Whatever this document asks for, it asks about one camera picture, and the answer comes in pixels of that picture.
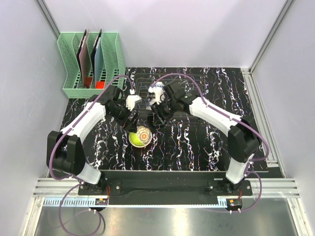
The green patterned bowl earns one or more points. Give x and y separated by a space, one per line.
137 142

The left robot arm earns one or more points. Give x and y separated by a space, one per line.
65 147

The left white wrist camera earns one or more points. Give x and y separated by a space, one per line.
132 100

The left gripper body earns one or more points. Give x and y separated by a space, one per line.
126 122

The dark red block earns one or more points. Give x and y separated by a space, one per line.
88 82

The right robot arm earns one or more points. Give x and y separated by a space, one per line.
241 132

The cream mandala pattern bowl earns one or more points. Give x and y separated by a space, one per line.
143 134

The light blue board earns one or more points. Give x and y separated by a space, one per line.
96 56

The orange connector box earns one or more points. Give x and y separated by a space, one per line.
235 203
102 201

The right orange connector box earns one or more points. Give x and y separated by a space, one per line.
235 203

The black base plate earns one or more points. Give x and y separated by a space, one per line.
211 197

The left orange connector box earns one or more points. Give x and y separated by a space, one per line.
102 201

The wire dish rack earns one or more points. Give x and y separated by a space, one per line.
179 91

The blue zigzag pattern bowl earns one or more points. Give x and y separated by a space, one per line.
159 85

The black marble pattern mat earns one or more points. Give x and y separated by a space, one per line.
184 143

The green plastic file organizer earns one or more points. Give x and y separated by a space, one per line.
112 56

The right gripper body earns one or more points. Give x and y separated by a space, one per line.
164 108

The aluminium frame rail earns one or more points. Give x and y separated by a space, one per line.
271 187

